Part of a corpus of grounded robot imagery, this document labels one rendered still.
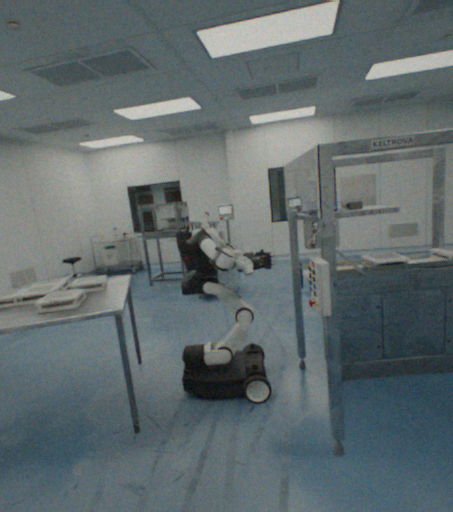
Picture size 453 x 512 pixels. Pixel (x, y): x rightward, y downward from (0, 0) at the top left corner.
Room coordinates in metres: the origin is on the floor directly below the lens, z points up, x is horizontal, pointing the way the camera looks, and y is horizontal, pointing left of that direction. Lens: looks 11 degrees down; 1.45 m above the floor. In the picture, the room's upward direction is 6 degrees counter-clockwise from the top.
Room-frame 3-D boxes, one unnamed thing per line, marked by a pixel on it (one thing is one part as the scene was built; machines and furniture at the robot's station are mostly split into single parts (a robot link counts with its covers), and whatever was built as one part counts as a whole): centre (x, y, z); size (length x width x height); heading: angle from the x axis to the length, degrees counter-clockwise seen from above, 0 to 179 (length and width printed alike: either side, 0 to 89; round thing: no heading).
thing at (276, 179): (7.37, -1.79, 1.43); 1.38 x 0.01 x 1.16; 77
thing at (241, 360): (2.48, 0.10, 0.19); 0.64 x 0.52 x 0.33; 88
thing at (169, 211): (5.87, 0.77, 0.75); 1.43 x 1.06 x 1.50; 77
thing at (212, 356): (2.48, 0.13, 0.28); 0.21 x 0.20 x 0.13; 88
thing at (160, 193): (8.11, 1.50, 1.43); 1.32 x 0.01 x 1.11; 77
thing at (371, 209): (2.46, -0.89, 1.27); 0.62 x 0.38 x 0.04; 88
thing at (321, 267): (1.60, -0.45, 0.99); 0.17 x 0.06 x 0.26; 178
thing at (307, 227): (2.33, -0.68, 1.16); 0.22 x 0.11 x 0.20; 88
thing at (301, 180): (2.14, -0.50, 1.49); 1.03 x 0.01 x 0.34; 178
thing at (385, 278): (2.43, -1.27, 0.79); 1.30 x 0.29 x 0.10; 88
